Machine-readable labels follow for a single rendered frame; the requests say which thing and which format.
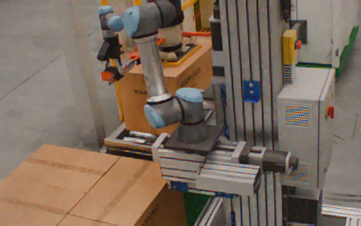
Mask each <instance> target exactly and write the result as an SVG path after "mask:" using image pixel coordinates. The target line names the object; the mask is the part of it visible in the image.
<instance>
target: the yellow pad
mask: <svg viewBox="0 0 361 226"><path fill-rule="evenodd" d="M185 47H190V48H189V49H188V50H187V51H185V53H179V52H178V51H177V52H175V55H176V57H177V60H175V61H171V60H166V61H165V62H163V63H162V64H163V66H176V67H178V66H180V65H181V64H182V63H183V62H184V61H185V60H186V59H187V58H189V57H190V56H191V55H192V54H194V53H195V51H198V49H199V48H201V47H202V44H195V45H190V44H188V43H187V44H185Z"/></svg>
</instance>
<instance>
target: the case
mask: <svg viewBox="0 0 361 226"><path fill-rule="evenodd" d="M189 41H190V39H187V38H183V41H182V42H183V47H184V46H185V44H187V43H189ZM195 44H202V47H201V48H199V49H198V51H195V53H194V54H192V55H191V56H190V57H189V58H187V59H186V60H185V61H184V62H183V63H182V64H181V65H180V66H178V67H176V66H163V65H162V69H163V71H164V75H165V81H166V84H167V87H168V91H169V92H170V93H171V94H172V96H176V91H177V90H178V89H183V88H193V89H202V90H203V91H205V89H207V88H208V86H209V85H210V83H211V77H212V76H213V69H212V67H213V63H212V56H211V50H212V44H211V39H197V40H196V41H195ZM123 75H124V77H123V78H122V79H120V81H118V86H119V90H120V98H121V101H122V110H123V113H124V117H125V128H126V130H130V131H134V132H143V133H146V134H150V135H161V134H162V133H166V134H169V135H172V132H174V131H175V129H176V127H177V126H178V125H179V123H180V122H177V123H175V124H174V125H170V126H165V127H162V128H160V129H155V128H154V127H153V126H152V125H150V122H148V120H147V118H146V117H145V114H144V106H145V105H147V98H148V97H149V93H148V91H147V84H146V82H145V76H144V73H143V70H142V64H139V65H136V64H135V65H134V68H133V69H131V70H130V72H126V73H125V74H123Z"/></svg>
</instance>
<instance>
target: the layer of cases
mask: <svg viewBox="0 0 361 226"><path fill-rule="evenodd" d="M185 219H186V216H185V201H184V197H183V192H182V191H177V190H173V189H168V182H167V180H166V179H162V175H161V170H160V166H159V163H157V162H153V161H146V160H137V159H133V158H129V157H120V156H116V155H113V154H104V153H100V152H88V151H84V150H79V149H72V148H67V147H63V146H55V145H50V144H46V143H44V145H43V146H41V147H40V148H39V149H38V150H37V151H35V153H33V154H32V155H31V156H30V157H29V158H28V159H27V160H26V161H24V162H23V163H22V164H21V165H20V166H19V167H17V168H16V169H15V170H13V171H12V172H11V174H9V175H8V176H7V177H6V178H4V179H3V180H1V181H0V226H182V225H183V223H184V222H185Z"/></svg>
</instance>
